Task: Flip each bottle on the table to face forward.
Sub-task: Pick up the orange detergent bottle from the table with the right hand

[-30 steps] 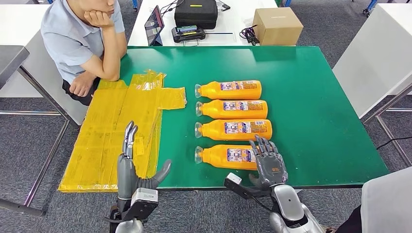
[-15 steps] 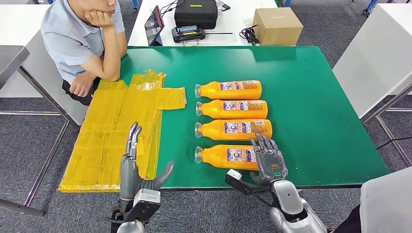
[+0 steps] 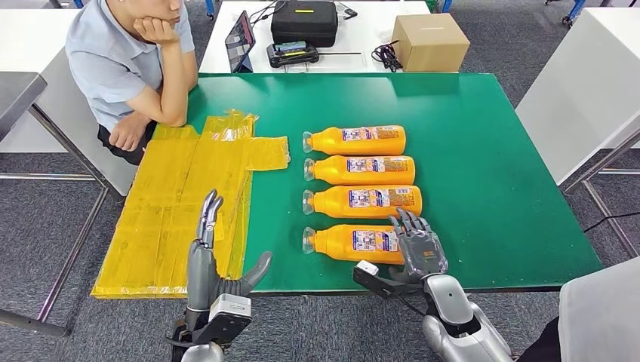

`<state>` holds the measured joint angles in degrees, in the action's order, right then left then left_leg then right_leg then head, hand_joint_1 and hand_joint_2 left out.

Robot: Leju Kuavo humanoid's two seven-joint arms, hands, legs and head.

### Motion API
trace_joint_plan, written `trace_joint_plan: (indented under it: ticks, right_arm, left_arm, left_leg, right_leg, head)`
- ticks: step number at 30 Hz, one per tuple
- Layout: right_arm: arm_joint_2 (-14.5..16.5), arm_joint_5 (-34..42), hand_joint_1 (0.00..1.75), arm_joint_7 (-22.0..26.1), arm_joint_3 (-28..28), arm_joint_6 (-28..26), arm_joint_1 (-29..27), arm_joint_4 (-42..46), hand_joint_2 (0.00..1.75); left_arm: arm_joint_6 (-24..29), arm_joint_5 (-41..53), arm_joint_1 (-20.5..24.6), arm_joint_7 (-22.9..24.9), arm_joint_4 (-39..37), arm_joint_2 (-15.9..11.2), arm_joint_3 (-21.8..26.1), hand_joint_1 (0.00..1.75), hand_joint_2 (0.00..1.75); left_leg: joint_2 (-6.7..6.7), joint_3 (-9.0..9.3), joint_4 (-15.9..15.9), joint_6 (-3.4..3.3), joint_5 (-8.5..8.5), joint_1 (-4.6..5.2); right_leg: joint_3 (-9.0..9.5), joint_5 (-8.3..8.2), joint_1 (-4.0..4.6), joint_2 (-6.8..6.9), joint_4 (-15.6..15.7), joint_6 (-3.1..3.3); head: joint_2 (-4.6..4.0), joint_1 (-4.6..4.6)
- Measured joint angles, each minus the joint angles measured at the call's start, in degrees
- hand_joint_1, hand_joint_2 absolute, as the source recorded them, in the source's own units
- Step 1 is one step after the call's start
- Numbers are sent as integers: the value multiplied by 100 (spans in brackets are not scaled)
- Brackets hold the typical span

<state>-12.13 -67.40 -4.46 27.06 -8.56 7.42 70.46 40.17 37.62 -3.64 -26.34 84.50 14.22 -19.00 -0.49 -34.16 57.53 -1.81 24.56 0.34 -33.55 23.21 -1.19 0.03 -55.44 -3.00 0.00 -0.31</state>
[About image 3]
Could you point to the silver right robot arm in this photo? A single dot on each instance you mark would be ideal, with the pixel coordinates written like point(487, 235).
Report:
point(450, 300)

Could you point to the black carrying case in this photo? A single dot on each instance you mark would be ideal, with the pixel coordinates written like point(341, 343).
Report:
point(304, 24)

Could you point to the white desk with side panel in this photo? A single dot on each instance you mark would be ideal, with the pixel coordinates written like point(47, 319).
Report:
point(30, 37)

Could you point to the seated person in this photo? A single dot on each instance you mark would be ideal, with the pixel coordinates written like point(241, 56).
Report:
point(115, 70)

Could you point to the orange plastic bottle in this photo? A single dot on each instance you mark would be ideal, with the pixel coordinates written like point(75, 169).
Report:
point(365, 173)
point(340, 246)
point(365, 204)
point(360, 143)

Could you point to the brown cardboard box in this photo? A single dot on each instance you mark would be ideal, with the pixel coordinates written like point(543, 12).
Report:
point(430, 44)

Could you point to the grey desk with metal frame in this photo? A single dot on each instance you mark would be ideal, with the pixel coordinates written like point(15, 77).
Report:
point(15, 97)

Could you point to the black tablet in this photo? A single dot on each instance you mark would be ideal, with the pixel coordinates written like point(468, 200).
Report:
point(240, 44)

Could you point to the blue cart frame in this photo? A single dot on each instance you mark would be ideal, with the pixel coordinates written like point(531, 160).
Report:
point(575, 7)

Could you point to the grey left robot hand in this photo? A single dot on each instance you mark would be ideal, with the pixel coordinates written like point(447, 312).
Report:
point(202, 275)

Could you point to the black handheld controller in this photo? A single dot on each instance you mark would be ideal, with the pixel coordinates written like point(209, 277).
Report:
point(293, 55)

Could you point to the yellow plastic sheet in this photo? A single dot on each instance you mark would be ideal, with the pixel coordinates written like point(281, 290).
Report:
point(175, 210)

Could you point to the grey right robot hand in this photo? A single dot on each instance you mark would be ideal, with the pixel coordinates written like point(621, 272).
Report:
point(422, 252)

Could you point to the white table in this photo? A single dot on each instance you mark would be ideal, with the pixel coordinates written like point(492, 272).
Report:
point(360, 31)

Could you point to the standing person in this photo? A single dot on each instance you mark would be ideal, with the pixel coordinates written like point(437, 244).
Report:
point(600, 315)

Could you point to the white desk with metal legs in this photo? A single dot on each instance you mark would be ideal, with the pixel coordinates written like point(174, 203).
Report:
point(580, 92)

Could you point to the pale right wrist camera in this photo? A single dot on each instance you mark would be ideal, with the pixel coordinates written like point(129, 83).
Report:
point(380, 285)

